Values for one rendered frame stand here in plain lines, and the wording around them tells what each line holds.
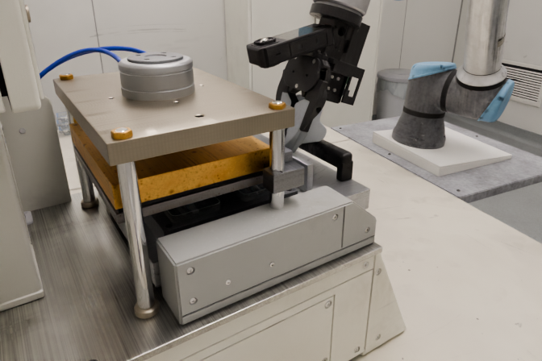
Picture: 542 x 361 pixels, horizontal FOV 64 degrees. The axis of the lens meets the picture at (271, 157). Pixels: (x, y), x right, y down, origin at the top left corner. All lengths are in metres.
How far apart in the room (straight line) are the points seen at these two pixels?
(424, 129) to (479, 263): 0.51
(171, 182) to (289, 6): 2.43
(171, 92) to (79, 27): 2.46
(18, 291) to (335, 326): 0.35
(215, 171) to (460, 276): 0.53
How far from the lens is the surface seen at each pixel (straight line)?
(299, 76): 0.59
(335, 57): 0.61
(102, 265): 0.53
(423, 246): 0.89
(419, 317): 0.73
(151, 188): 0.42
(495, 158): 1.34
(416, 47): 4.04
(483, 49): 1.14
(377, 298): 0.60
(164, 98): 0.46
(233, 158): 0.44
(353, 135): 1.42
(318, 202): 0.48
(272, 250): 0.44
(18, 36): 0.30
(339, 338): 0.59
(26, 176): 0.66
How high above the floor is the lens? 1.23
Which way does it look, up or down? 23 degrees down
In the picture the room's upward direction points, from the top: straight up
